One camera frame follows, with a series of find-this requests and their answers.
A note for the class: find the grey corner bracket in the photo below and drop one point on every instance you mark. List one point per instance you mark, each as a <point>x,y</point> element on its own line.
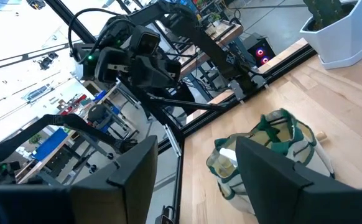
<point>237,90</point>
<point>259,81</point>

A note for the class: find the cream gardening bag green trim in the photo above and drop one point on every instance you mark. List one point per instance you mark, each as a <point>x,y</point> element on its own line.
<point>293,146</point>

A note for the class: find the blue table top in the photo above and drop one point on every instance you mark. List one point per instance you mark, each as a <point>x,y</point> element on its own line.
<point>50,144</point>

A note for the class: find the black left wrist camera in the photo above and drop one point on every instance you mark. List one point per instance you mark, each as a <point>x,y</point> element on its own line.
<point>146,40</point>

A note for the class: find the black neighbouring robot arm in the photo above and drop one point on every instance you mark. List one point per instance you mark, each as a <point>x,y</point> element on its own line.
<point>59,119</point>

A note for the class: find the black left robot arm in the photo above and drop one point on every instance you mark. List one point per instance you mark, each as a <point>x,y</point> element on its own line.
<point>206,40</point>

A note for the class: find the black thin strut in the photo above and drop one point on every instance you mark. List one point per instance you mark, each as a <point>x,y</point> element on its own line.
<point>187,104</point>

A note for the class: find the black table edge frame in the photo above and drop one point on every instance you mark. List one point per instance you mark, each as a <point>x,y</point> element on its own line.
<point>293,64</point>

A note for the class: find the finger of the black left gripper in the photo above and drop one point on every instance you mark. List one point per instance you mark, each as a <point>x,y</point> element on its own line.
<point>142,74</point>
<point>164,76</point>

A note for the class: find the wooden workbench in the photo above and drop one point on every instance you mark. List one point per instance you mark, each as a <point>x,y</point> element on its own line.
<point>221,31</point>

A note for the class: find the tall green cactus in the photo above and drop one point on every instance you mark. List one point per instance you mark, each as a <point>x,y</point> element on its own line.
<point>324,12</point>

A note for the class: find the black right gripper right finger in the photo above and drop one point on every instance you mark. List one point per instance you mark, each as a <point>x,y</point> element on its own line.
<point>277,186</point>

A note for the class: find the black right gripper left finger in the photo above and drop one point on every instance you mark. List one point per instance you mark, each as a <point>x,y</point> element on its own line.
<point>122,193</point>

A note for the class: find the computer tower red fans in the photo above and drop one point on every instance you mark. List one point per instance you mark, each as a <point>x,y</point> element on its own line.
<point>260,51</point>

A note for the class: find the silver metal bracket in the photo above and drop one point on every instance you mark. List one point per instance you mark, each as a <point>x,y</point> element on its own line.
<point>172,140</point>

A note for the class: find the small potted plant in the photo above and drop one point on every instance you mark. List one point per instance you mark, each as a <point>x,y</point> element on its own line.
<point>215,18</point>

